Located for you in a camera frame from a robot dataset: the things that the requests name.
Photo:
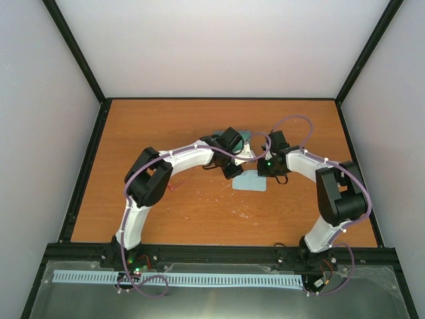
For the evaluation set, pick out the black frame post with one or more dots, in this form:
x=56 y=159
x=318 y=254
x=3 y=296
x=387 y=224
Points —
x=379 y=30
x=68 y=37

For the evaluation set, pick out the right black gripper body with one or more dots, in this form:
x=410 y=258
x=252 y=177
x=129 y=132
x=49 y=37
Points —
x=269 y=170

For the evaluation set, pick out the black frame post left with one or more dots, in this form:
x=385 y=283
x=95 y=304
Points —
x=68 y=37

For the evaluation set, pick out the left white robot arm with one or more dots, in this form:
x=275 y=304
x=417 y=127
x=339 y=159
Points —
x=147 y=180

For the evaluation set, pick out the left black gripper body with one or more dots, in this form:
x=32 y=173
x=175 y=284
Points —
x=228 y=173

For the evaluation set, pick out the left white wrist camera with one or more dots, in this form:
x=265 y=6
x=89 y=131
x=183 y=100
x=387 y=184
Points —
x=245 y=155

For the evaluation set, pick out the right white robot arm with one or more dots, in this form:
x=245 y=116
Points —
x=342 y=199

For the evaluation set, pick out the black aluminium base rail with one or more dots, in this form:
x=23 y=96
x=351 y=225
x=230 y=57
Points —
x=157 y=257

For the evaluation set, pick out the blue cleaning cloth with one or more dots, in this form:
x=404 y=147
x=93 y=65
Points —
x=249 y=180

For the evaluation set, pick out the metal front plate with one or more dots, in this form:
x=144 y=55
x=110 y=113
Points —
x=348 y=292

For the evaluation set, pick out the blue slotted cable duct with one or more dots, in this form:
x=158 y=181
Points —
x=175 y=279

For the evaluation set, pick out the black frame post right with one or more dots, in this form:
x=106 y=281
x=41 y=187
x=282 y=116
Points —
x=379 y=30

